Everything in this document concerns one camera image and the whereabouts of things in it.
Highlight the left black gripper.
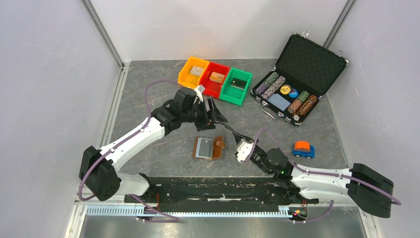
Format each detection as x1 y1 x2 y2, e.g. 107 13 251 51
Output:
181 97 228 132

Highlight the brown leather card holder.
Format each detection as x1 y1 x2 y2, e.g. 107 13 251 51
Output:
192 135 225 160

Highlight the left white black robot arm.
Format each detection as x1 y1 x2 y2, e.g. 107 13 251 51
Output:
78 87 228 202

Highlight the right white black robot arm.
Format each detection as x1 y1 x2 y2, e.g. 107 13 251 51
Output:
232 131 400 218

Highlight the card stack in red bin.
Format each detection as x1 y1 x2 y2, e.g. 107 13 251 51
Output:
209 72 225 84

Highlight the dark card in green bin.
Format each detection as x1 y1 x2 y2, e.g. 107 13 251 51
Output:
230 78 247 90

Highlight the card stack in yellow bin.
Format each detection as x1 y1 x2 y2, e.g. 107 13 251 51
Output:
190 66 204 77

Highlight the blue playing card deck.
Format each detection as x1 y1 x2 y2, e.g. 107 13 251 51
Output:
268 93 291 111

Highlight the red plastic bin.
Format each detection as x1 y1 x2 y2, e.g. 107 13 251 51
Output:
200 61 230 98

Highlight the green plastic bin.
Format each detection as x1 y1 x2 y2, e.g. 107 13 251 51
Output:
219 67 253 106

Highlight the yellow plastic bin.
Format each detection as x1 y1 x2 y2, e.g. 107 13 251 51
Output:
177 56 210 89

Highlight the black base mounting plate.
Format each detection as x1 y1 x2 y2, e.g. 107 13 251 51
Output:
135 174 319 213

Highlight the orange blue tape roll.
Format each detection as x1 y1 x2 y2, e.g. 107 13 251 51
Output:
292 141 315 159

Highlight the yellow dealer button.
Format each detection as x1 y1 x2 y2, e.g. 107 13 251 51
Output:
279 84 292 95

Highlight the black poker chip case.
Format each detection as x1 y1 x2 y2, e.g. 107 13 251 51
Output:
250 33 349 126

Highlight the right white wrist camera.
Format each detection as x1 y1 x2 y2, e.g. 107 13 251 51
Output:
234 139 254 163

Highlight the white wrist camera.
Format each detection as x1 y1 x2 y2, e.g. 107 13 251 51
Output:
194 85 205 102
234 139 254 163

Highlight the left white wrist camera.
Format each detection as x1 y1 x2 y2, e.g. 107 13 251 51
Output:
194 85 205 102

